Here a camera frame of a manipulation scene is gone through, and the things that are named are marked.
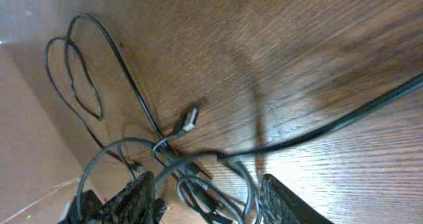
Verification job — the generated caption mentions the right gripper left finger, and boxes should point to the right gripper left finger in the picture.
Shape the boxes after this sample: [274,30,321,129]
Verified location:
[59,171,167,224]

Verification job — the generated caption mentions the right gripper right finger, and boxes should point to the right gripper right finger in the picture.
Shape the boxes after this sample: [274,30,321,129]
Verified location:
[260,174,332,224]

